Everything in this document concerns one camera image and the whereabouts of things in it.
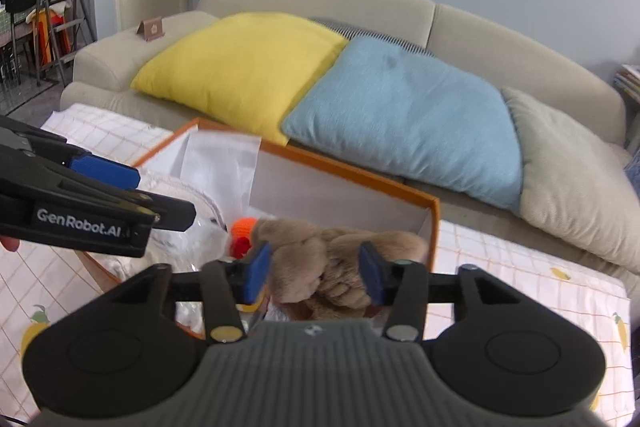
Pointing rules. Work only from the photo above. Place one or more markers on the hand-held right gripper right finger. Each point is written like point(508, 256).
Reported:
point(372, 277)

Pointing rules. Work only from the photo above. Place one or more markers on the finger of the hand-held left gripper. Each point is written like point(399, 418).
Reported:
point(170, 214)
point(105, 172)

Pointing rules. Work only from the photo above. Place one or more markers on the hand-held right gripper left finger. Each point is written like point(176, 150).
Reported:
point(257, 274)

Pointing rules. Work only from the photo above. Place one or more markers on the clear plastic bag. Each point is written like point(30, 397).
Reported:
point(210, 232)

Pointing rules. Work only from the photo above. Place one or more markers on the brown plush toy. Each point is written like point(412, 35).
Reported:
point(320, 257)

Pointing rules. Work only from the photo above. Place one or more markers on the orange cardboard box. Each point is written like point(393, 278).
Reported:
point(325, 192)

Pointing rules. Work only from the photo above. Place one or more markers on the person's left hand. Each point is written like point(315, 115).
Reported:
point(10, 244)

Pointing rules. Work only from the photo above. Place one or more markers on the orange knitted toy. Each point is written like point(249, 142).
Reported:
point(242, 229)

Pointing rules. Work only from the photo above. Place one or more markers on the orange red object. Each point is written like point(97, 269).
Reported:
point(47, 34)

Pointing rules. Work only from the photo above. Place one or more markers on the small brown card stand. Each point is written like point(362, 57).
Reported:
point(152, 29)

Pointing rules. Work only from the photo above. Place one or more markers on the light blue pillow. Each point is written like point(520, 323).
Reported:
point(410, 122)

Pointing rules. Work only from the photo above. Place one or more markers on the yellow pillow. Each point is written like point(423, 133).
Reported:
point(235, 67)

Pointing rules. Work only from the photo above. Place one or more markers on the grey beige pillow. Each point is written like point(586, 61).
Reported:
point(575, 187)

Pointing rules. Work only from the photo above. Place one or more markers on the grey striped cushion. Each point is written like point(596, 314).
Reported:
point(370, 36)

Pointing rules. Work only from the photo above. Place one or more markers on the beige fabric sofa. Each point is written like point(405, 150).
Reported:
point(475, 42)

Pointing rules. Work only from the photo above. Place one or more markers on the stack of books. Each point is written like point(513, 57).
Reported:
point(629, 82)

